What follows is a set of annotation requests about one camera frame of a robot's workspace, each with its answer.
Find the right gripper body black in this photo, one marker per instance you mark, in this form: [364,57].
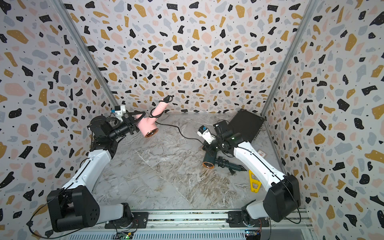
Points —
[217,144]

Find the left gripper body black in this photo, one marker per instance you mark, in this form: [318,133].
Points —
[131,128]

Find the pink hair dryer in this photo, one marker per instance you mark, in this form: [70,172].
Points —
[147,125]

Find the green hair dryer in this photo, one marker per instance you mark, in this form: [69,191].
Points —
[209,147]
[216,162]

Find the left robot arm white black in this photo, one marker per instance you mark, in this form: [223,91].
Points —
[73,207]

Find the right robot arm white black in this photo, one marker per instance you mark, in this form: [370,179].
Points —
[283,194]

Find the black case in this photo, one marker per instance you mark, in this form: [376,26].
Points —
[248,124]

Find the small card box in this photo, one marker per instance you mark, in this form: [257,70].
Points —
[262,154]

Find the green circuit board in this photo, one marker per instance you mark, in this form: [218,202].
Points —
[124,235]

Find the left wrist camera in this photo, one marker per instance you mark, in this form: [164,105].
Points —
[119,112]

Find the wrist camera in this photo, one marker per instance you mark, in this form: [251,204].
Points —
[119,112]
[205,133]

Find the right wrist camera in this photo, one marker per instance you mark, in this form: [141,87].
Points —
[205,133]

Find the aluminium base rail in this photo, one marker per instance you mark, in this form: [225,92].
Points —
[204,225]

